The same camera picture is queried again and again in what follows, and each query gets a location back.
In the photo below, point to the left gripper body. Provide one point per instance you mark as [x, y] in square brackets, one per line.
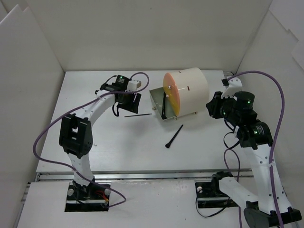
[132, 102]

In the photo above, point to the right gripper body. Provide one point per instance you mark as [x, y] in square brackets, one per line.
[213, 107]

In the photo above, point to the thin black eyeliner pencil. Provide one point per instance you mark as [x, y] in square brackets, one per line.
[137, 115]

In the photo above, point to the cream round drawer organizer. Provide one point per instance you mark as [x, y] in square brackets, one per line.
[193, 90]

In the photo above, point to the black brush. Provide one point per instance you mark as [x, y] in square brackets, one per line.
[163, 111]
[173, 138]

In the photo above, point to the yellow drawer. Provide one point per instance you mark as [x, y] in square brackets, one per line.
[174, 99]

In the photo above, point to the orange drawer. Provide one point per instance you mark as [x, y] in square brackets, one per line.
[169, 84]

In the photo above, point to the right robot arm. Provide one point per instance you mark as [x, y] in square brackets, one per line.
[270, 205]

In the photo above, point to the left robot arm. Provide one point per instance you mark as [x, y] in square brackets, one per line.
[76, 136]

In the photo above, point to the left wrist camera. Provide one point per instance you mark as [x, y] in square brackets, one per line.
[133, 85]

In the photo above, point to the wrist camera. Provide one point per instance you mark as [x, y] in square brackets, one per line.
[133, 85]
[232, 85]

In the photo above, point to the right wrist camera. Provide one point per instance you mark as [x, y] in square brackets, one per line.
[232, 85]

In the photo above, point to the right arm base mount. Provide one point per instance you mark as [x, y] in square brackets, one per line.
[209, 196]

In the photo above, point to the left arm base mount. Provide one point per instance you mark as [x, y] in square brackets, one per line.
[95, 200]

